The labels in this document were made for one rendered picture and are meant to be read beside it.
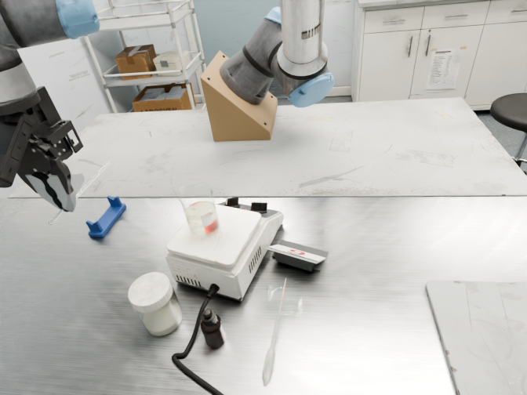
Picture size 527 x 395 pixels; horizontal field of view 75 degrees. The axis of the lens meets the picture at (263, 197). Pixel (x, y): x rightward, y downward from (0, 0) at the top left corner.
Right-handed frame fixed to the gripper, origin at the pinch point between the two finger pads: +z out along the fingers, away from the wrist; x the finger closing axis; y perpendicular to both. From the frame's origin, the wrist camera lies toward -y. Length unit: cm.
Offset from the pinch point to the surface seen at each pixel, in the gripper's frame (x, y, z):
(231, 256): -33.0, -7.0, 1.3
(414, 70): -102, 238, 62
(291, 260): -40.7, -0.9, 8.4
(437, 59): -117, 239, 54
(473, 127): -82, 50, 11
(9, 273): 11.8, -7.8, 10.2
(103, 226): -0.7, 5.2, 9.3
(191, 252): -26.7, -6.8, 1.4
